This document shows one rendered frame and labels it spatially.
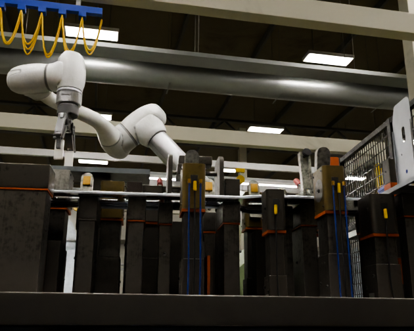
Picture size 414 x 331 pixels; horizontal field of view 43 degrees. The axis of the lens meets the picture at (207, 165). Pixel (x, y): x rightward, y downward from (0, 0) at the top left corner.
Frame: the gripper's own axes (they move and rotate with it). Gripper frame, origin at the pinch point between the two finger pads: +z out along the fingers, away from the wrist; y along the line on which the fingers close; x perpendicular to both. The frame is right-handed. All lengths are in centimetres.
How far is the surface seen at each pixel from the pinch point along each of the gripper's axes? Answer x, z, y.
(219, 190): 54, 13, 11
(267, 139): 136, -219, -593
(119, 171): 20.3, 4.6, 2.7
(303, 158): 82, 1, 5
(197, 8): 38, -208, -222
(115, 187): 22.0, 14.2, 17.7
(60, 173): 5.3, 10.2, 20.0
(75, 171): 5.8, 5.3, 4.3
